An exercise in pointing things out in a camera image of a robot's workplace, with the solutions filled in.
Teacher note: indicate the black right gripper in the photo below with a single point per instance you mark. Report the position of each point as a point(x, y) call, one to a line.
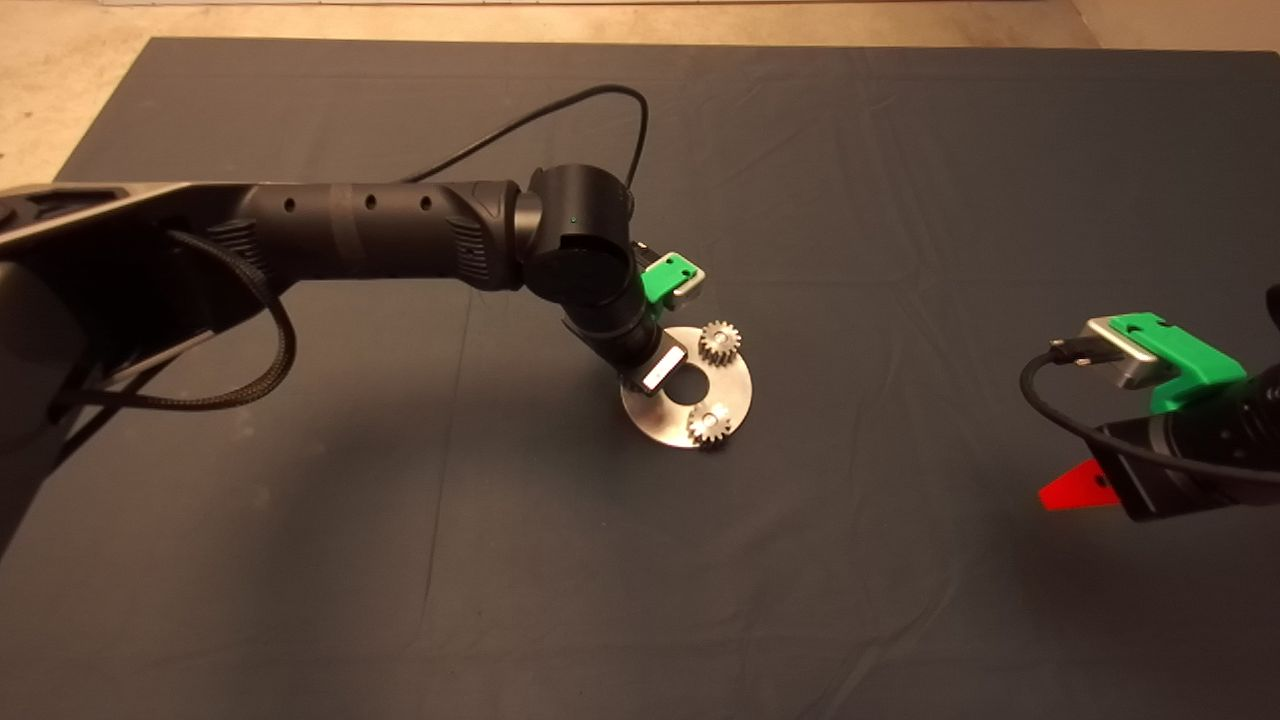
point(1170, 480)

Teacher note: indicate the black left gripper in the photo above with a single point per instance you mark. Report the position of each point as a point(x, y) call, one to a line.
point(655, 368)

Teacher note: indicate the small steel planetary gear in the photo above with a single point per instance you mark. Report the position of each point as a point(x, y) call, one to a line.
point(698, 432)
point(710, 352)

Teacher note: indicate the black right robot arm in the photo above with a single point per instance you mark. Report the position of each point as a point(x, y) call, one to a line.
point(1250, 430)

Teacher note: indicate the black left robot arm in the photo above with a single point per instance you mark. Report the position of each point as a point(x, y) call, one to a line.
point(370, 230)

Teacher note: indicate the round metal carrier plate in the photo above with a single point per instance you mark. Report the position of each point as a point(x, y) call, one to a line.
point(735, 385)

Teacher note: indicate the dark grey table cloth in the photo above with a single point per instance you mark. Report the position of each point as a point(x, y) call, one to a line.
point(700, 600)

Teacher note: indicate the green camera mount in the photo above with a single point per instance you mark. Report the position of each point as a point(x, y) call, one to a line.
point(1187, 365)
point(660, 280)

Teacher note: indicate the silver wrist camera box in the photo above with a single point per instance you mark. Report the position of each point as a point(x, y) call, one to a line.
point(1130, 360)
point(693, 285)

